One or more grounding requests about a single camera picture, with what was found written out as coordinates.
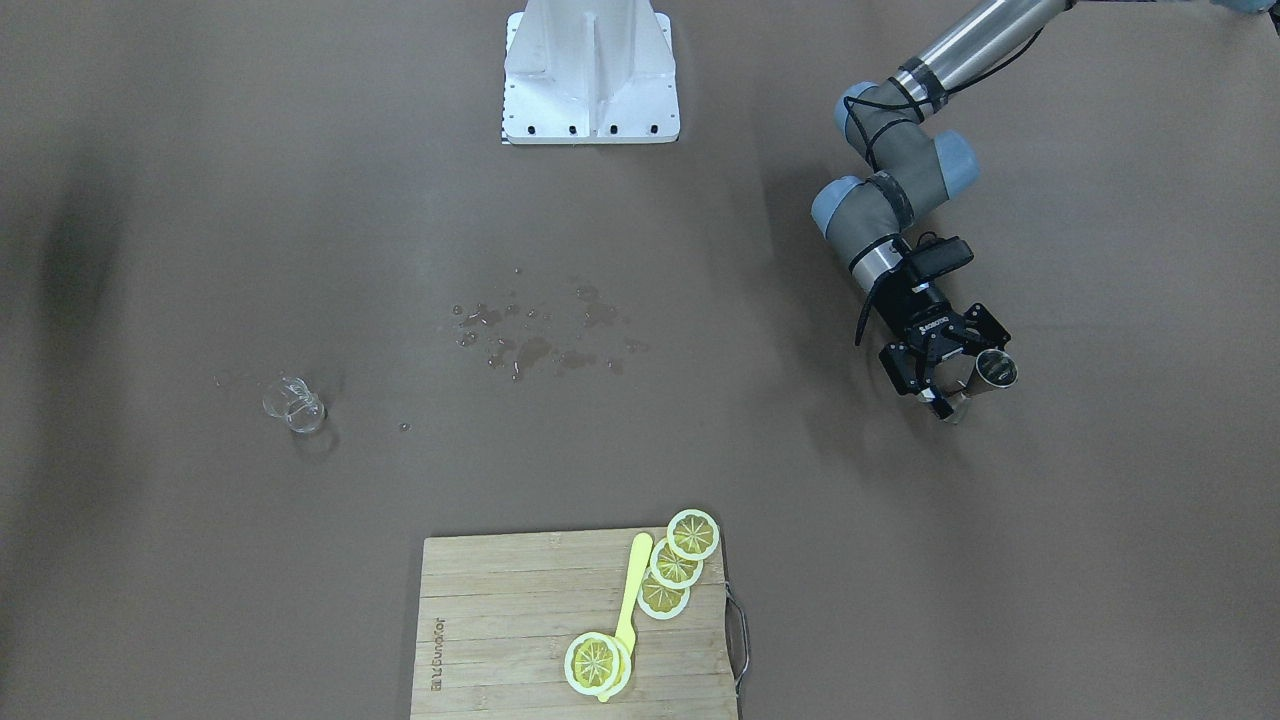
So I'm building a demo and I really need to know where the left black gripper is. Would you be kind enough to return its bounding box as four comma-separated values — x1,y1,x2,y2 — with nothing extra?
878,275,1011,421

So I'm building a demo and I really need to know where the spilled liquid puddle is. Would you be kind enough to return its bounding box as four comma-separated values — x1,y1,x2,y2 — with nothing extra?
398,265,652,433

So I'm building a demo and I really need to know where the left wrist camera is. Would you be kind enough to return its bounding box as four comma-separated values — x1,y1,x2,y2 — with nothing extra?
902,236,975,286

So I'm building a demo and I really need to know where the steel jigger measuring cup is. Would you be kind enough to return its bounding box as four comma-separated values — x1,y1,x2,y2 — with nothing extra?
945,348,1019,424

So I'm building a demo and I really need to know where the bamboo cutting board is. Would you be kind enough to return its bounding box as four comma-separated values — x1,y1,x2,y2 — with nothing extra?
410,528,740,719

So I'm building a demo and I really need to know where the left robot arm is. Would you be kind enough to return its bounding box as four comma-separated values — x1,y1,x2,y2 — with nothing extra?
812,1,1071,424

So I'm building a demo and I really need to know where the lemon slice on spoon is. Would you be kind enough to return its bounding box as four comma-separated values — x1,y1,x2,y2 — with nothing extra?
563,632,634,703

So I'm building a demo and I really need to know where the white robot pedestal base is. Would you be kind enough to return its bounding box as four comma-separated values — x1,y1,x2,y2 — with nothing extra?
500,1,681,146

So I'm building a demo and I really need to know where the clear glass shaker cup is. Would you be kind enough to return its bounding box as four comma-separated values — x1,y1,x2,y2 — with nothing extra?
262,375,326,434

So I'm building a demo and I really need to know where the yellow plastic spoon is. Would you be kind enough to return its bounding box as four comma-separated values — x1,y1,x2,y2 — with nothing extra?
598,532,654,703

